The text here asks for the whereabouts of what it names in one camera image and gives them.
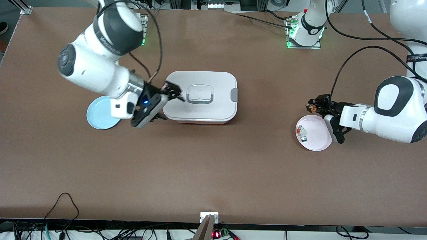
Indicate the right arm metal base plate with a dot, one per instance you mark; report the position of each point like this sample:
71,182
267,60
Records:
145,30

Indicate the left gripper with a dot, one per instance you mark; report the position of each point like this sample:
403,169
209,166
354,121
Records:
323,104

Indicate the green and white switch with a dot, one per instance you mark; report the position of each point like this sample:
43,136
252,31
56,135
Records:
303,135

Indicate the white lidded lunch box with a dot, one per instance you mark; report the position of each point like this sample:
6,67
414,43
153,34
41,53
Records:
206,113

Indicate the black shoe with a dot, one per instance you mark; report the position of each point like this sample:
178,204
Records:
2,28

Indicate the circuit board with red display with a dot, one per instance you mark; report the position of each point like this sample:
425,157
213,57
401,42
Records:
217,234

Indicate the orange and black switch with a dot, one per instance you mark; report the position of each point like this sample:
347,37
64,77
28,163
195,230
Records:
312,107

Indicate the aluminium frame profile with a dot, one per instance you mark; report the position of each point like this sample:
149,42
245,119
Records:
25,8

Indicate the light blue round plate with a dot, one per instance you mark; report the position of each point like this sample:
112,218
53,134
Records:
98,115

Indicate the white table edge bracket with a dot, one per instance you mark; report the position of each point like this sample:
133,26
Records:
204,216

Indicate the pale round plate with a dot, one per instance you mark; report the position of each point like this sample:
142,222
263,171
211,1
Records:
317,136

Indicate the aluminium camera pole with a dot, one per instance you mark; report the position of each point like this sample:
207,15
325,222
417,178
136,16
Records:
205,231

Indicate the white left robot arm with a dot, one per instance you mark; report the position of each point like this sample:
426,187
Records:
393,116

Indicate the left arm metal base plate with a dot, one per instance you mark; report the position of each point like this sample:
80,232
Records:
303,47

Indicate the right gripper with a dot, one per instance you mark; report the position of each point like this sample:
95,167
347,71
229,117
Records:
152,91

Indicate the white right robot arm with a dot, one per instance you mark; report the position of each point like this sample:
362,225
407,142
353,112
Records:
93,70

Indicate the white power strip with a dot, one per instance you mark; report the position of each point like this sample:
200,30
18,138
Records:
217,5

